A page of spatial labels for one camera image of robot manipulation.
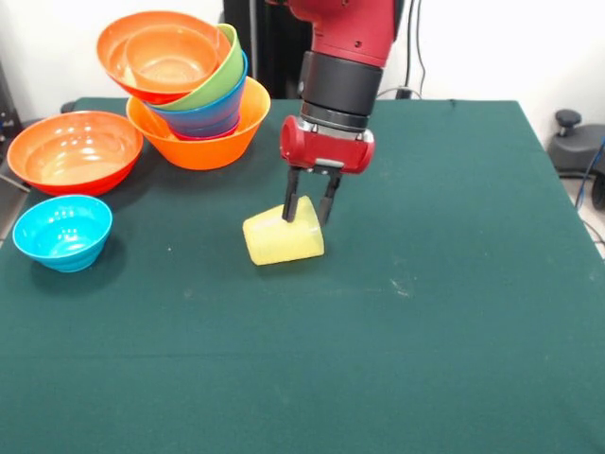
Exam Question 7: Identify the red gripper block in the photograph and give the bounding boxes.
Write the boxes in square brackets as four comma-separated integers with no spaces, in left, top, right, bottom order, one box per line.
[278,115,377,226]

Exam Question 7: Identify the yellow plastic cup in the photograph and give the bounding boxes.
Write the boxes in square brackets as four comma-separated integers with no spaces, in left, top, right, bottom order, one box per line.
[242,195,326,267]

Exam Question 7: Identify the large orange plastic bowl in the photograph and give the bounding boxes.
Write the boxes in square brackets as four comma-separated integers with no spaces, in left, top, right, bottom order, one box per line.
[125,77,272,171]

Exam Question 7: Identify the large blue plastic bowl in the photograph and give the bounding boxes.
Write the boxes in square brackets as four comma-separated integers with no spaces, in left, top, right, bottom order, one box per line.
[145,49,251,128]

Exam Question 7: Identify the small blue plastic bowl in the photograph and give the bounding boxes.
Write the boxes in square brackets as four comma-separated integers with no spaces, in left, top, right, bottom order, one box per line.
[163,111,243,139]

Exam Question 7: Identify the green plastic bowl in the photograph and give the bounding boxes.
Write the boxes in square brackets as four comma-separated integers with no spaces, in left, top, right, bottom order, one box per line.
[151,23,244,113]

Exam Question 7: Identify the small orange-red plastic bowl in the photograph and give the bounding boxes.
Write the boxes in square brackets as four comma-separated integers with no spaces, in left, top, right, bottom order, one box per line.
[124,24,220,94]

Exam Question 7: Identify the large red plastic bowl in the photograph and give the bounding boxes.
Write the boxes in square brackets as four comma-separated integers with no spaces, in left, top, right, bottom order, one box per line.
[95,9,233,106]
[6,110,145,198]

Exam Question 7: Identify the dark green tablecloth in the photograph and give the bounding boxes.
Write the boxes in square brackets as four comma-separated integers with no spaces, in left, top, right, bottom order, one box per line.
[0,96,605,454]

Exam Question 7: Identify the small cyan plastic bowl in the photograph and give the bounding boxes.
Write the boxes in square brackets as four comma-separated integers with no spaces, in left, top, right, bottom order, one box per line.
[11,194,113,274]

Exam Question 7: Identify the black wall cable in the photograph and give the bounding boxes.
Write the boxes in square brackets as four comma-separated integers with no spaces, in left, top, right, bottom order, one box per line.
[404,0,429,96]

